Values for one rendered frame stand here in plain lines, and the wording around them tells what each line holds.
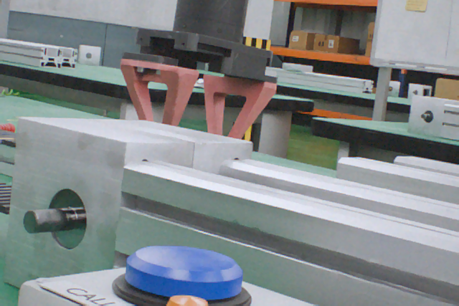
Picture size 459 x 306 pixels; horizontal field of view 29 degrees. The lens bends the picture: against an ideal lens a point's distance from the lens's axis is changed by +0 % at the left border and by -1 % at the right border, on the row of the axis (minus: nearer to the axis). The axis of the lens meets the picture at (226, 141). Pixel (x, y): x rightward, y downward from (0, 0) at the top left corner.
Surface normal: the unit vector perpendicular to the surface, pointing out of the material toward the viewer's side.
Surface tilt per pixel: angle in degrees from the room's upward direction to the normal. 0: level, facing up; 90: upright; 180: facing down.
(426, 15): 90
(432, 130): 90
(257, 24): 90
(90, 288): 0
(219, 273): 44
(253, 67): 90
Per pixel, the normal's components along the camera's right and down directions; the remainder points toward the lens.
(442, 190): -0.65, 0.00
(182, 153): 0.75, 0.15
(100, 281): 0.12, -0.99
